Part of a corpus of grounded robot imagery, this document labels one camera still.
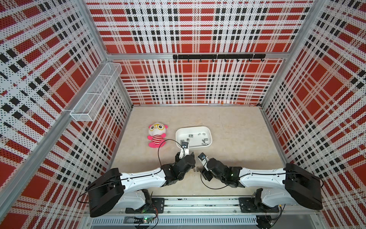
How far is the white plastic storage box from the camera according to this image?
0.98 metres

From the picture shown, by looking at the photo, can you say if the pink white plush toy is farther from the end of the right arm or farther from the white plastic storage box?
the end of the right arm

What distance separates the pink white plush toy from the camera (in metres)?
0.95

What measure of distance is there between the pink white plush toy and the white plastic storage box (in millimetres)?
95
